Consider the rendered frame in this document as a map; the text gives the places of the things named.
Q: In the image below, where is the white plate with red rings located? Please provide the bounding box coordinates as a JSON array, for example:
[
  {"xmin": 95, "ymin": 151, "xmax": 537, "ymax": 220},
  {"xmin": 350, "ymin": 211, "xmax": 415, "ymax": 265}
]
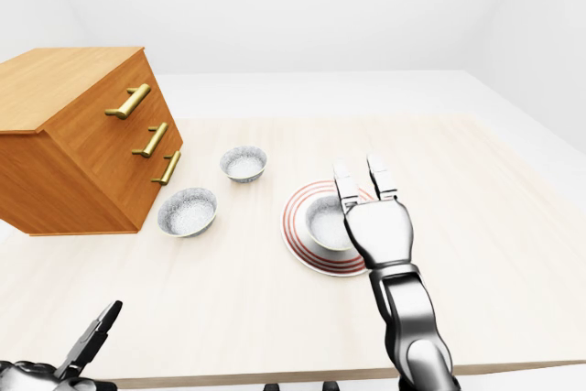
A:
[{"xmin": 279, "ymin": 179, "xmax": 374, "ymax": 278}]

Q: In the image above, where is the medium brass drawer handle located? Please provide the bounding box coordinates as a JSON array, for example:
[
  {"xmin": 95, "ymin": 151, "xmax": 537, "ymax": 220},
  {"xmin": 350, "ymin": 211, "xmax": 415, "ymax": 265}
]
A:
[{"xmin": 131, "ymin": 122, "xmax": 169, "ymax": 159}]

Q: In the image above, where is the medium wooden drawer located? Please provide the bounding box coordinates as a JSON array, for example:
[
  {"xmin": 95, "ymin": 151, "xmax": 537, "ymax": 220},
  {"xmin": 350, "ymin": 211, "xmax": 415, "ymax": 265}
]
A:
[{"xmin": 79, "ymin": 86, "xmax": 174, "ymax": 206}]

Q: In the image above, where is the wooden cabinet with drawers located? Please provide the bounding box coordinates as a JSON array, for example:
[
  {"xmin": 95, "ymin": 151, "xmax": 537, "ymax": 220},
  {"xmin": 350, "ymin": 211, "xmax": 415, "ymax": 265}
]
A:
[{"xmin": 0, "ymin": 46, "xmax": 185, "ymax": 237}]

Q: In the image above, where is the patterned grey white bowl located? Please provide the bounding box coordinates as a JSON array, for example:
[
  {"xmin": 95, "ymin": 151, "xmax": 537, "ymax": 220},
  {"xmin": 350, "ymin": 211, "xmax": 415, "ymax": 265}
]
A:
[
  {"xmin": 219, "ymin": 145, "xmax": 268, "ymax": 184},
  {"xmin": 304, "ymin": 194, "xmax": 364, "ymax": 254},
  {"xmin": 157, "ymin": 187, "xmax": 219, "ymax": 240}
]

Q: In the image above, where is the large wooden drawer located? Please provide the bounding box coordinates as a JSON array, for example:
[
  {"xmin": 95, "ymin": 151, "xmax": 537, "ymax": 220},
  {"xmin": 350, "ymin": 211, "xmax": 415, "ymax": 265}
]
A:
[{"xmin": 37, "ymin": 49, "xmax": 161, "ymax": 176}]

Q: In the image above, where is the small wooden drawer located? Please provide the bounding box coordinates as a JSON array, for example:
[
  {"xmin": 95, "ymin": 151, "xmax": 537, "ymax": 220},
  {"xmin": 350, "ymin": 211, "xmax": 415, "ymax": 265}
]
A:
[{"xmin": 110, "ymin": 114, "xmax": 185, "ymax": 234}]

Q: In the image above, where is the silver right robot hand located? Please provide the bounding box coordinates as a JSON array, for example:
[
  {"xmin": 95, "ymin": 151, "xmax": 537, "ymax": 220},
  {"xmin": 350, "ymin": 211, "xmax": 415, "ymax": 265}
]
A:
[{"xmin": 332, "ymin": 153, "xmax": 416, "ymax": 273}]

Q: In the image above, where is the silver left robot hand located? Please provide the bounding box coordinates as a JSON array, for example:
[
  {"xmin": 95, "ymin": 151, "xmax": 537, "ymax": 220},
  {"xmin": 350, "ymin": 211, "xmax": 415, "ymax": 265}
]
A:
[{"xmin": 0, "ymin": 299, "xmax": 125, "ymax": 391}]

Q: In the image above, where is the short brass drawer handle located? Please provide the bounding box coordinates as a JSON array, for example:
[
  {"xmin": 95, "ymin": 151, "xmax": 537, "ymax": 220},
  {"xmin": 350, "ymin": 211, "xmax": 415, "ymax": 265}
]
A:
[{"xmin": 150, "ymin": 150, "xmax": 183, "ymax": 187}]

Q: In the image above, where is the long brass drawer handle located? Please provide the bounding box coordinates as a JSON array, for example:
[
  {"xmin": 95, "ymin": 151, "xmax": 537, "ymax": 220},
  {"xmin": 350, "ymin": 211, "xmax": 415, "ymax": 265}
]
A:
[{"xmin": 103, "ymin": 82, "xmax": 153, "ymax": 121}]

